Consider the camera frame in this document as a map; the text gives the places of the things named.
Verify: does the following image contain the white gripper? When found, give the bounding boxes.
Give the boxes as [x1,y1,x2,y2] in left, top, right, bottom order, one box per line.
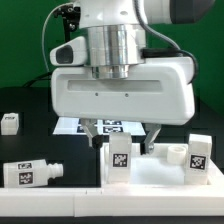
[51,57,195,155]

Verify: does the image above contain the white square tabletop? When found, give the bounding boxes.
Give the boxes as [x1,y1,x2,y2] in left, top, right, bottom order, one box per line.
[100,143,218,186]

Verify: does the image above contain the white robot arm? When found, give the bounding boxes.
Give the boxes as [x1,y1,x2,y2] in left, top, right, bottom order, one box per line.
[50,0,215,152]

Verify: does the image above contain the paper sheet with tags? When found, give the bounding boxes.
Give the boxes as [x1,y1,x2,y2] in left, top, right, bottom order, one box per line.
[53,117,145,136]

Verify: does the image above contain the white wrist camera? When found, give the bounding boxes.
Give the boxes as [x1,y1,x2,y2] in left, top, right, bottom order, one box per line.
[50,36,88,66]

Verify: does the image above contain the black cables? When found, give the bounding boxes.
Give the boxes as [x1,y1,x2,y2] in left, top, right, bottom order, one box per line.
[22,71,54,88]

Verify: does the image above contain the white cable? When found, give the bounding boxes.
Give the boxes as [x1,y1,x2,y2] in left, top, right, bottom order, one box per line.
[41,3,73,73]

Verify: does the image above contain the white L-shaped obstacle wall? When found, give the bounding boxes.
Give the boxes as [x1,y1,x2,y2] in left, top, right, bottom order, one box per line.
[0,169,224,217]

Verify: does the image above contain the black camera stand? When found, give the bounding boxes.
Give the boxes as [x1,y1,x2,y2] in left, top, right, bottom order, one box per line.
[53,3,81,32]

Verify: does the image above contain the grey arm hose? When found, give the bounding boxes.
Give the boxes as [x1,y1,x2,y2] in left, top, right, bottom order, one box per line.
[133,0,200,84]

